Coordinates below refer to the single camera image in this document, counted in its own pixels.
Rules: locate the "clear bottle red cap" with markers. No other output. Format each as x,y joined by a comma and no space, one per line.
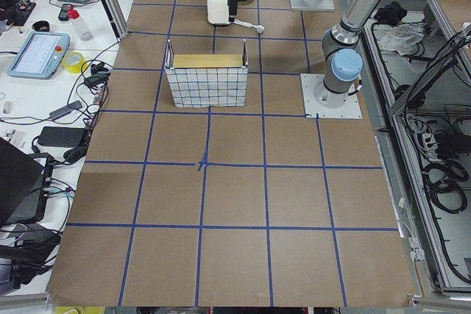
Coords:
79,24

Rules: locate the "black power adapter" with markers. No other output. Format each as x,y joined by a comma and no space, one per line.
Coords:
55,136

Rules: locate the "black remote phone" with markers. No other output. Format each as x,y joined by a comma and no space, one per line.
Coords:
64,10

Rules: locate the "wooden board in basket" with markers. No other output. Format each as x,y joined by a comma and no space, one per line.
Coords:
208,61

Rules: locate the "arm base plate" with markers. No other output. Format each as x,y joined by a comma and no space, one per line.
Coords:
321,103
312,5

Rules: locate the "blue teach pendant near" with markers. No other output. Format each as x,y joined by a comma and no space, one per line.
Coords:
40,55

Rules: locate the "wire grid basket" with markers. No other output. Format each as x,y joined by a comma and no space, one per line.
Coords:
207,87

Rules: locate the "black laptop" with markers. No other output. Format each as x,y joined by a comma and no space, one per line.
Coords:
24,180

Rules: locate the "white toaster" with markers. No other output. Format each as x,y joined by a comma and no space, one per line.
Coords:
218,12

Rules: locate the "yellow tape roll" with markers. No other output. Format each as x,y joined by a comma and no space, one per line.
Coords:
74,62

